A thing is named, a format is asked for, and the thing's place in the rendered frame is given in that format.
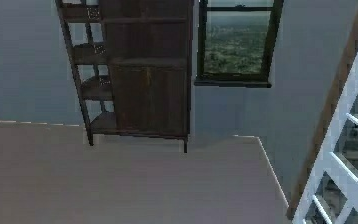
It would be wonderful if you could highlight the dark brown wooden shelf cupboard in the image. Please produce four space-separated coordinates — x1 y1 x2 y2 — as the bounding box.
54 0 195 154

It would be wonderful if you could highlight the black framed window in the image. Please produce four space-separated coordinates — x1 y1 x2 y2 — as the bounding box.
193 0 285 89

